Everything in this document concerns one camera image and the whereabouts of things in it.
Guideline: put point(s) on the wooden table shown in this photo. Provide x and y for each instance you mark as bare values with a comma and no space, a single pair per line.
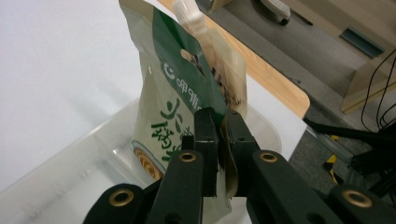
271,81

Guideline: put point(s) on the beige pouch with green top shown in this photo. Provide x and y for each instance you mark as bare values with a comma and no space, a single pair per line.
174,102

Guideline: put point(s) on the office chair base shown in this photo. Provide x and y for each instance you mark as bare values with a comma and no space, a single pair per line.
277,11

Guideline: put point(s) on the yellow black floor tape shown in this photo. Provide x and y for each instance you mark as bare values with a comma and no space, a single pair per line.
332,168

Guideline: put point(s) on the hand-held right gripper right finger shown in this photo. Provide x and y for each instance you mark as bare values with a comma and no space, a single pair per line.
241,146

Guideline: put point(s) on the black frame leg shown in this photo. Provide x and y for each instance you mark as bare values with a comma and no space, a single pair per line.
348,132

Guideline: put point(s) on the translucent plastic bin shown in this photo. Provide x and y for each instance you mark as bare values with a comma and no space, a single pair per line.
71,180

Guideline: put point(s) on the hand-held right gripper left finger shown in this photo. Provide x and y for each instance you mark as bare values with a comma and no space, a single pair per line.
207,149

